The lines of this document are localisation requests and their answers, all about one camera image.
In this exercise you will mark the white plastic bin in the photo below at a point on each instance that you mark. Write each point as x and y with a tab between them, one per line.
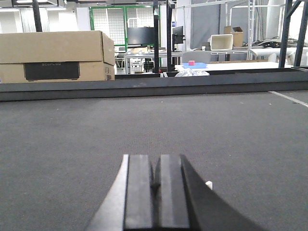
221	42

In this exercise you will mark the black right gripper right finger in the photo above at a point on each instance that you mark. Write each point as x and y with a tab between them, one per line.
186	203

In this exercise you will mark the large cardboard box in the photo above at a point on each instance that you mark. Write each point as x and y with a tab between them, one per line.
56	57

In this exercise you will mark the dark grey table rail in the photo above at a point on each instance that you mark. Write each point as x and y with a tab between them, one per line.
218	81

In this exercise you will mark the blue tray with red cube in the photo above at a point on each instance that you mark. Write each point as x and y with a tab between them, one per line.
194	65

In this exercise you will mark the white curved PVC pipe clamp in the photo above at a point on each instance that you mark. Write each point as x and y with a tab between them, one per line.
209	184

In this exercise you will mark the black computer monitor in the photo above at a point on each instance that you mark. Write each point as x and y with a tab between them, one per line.
140	35

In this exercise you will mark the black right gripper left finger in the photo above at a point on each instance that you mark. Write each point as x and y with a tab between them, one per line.
128	205

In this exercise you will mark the small open cardboard box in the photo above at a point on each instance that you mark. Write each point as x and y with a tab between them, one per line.
238	35

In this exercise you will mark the black vertical post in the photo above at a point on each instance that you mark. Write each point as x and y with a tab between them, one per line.
156	36

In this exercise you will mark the green mesh fence panel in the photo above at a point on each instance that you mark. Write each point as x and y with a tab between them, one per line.
114	20

